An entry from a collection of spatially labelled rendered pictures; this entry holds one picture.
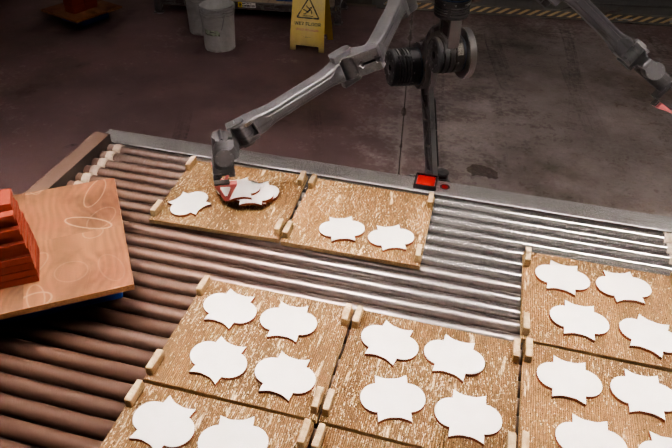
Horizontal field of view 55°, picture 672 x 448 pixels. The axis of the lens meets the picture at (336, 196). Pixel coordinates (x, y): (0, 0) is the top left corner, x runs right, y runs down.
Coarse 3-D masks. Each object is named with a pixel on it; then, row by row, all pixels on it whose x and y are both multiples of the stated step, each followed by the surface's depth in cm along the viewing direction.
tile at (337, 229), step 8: (328, 224) 193; (336, 224) 193; (344, 224) 193; (352, 224) 193; (360, 224) 193; (320, 232) 190; (328, 232) 190; (336, 232) 190; (344, 232) 190; (352, 232) 190; (360, 232) 190; (336, 240) 187; (344, 240) 188; (352, 240) 187
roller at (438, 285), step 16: (128, 224) 195; (144, 224) 196; (176, 240) 192; (192, 240) 190; (208, 240) 190; (224, 240) 190; (256, 256) 187; (272, 256) 186; (288, 256) 185; (304, 256) 185; (352, 272) 181; (368, 272) 180; (384, 272) 180; (400, 272) 180; (432, 288) 177; (448, 288) 176; (464, 288) 175; (480, 288) 175; (512, 304) 172
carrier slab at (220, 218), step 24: (192, 168) 218; (240, 168) 219; (216, 192) 207; (288, 192) 208; (168, 216) 196; (192, 216) 196; (216, 216) 197; (240, 216) 197; (264, 216) 197; (288, 216) 197; (264, 240) 190
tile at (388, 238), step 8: (376, 232) 190; (384, 232) 190; (392, 232) 190; (400, 232) 190; (408, 232) 190; (368, 240) 188; (376, 240) 187; (384, 240) 187; (392, 240) 187; (400, 240) 187; (408, 240) 187; (384, 248) 184; (392, 248) 185; (400, 248) 185
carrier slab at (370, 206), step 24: (312, 192) 208; (336, 192) 208; (360, 192) 209; (384, 192) 209; (312, 216) 198; (336, 216) 198; (360, 216) 198; (384, 216) 198; (408, 216) 199; (288, 240) 188; (312, 240) 188; (360, 240) 189; (408, 264) 180
